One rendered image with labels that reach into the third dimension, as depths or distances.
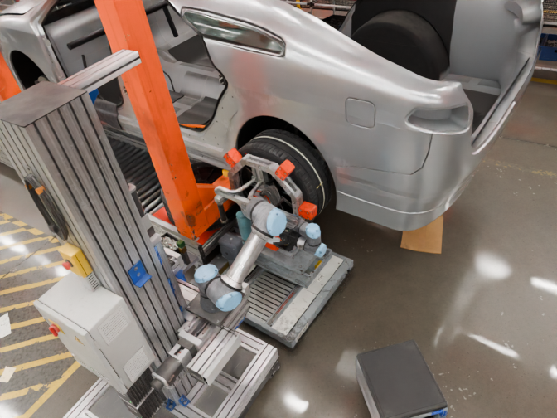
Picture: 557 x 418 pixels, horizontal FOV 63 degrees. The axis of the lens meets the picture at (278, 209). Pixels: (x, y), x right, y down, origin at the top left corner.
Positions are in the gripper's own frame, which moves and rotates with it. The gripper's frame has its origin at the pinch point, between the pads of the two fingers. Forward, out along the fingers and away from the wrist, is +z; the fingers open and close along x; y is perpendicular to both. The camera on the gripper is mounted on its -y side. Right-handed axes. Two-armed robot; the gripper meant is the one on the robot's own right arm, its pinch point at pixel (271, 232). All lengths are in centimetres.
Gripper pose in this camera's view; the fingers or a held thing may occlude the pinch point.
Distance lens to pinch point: 264.1
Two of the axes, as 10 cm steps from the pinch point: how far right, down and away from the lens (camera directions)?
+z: -8.1, -3.0, 5.0
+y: -1.2, -7.5, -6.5
